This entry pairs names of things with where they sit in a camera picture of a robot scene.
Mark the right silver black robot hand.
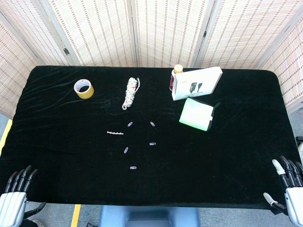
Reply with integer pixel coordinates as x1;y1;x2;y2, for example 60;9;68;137
263;155;303;225

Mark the black velvet table cloth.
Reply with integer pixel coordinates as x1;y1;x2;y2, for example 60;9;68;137
0;65;303;211

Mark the woven bamboo folding screen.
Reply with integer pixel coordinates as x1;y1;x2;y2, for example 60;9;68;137
0;0;303;120

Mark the yellow adhesive tape roll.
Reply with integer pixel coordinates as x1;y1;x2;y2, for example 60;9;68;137
73;79;94;99

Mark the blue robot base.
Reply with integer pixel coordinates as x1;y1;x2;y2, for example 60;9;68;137
98;205;200;227

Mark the orange capped bottle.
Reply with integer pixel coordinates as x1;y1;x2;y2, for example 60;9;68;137
169;64;184;91

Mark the white braided rope bundle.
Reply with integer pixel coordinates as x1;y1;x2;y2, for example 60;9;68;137
121;76;141;111

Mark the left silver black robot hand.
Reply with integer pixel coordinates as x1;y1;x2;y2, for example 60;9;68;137
0;165;47;227

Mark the white cable product box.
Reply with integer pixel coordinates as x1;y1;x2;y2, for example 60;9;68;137
171;66;223;102

